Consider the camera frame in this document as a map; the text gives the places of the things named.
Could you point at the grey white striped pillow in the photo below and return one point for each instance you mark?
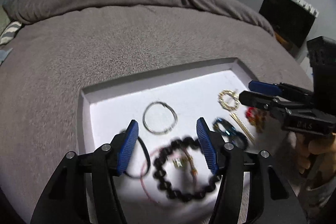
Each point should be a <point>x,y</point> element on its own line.
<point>10,32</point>

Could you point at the olive green pillow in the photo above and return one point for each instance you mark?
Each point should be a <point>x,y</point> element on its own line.
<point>4,19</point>

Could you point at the gold pearl hair clip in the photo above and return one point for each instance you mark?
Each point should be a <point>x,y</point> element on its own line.
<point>243,127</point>

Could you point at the light blue blanket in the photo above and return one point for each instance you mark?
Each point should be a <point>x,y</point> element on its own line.
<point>4,54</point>

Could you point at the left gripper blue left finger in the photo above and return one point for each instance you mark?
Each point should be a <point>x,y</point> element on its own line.
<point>122,148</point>

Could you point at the silver thin bangle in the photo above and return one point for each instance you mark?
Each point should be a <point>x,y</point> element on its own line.
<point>159,118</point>

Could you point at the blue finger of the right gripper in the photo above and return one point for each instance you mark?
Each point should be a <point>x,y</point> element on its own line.
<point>281,90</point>
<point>289,103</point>

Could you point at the grey bed cover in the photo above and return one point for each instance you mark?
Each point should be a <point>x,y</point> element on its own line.
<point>51,60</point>

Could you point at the white wall hook rack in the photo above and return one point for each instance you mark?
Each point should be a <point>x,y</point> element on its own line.
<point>308,7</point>

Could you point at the grey shallow cardboard box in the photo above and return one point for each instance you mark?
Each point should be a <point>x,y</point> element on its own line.
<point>192,91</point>

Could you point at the wooden desk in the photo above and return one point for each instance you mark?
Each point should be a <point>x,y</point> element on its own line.
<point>287,45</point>

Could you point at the black monitor screen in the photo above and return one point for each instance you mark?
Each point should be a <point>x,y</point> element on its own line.
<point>288,19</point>

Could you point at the person right hand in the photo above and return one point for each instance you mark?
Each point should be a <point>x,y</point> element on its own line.
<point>325,147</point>

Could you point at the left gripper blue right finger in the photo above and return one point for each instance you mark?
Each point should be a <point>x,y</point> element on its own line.
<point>211,145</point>

